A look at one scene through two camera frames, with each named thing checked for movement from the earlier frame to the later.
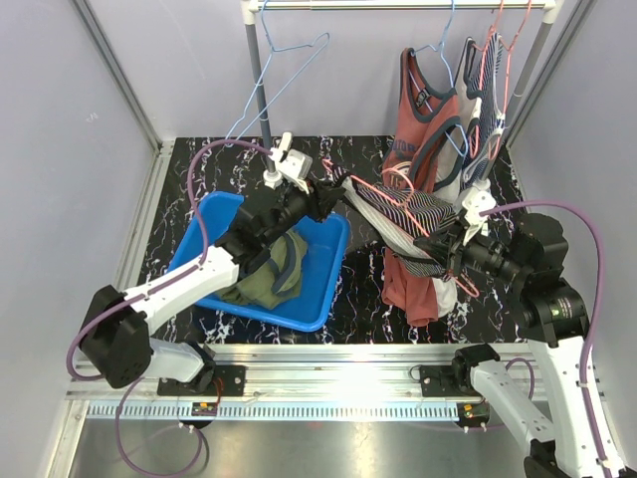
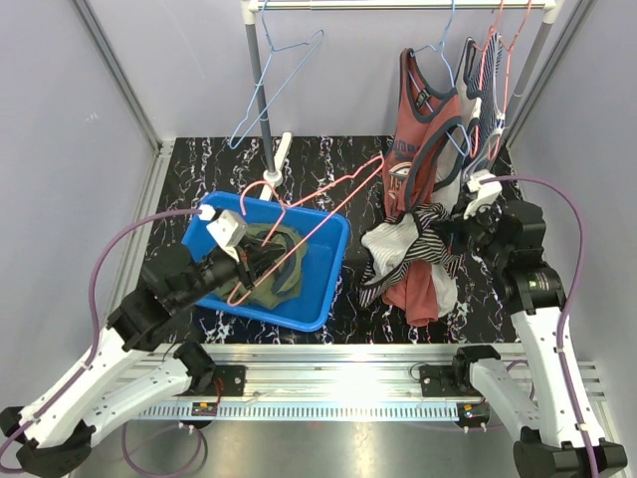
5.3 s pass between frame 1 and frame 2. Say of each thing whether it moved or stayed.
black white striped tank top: moved
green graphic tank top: stayed
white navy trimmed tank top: stayed
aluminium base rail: stayed
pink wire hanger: moved
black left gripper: moved
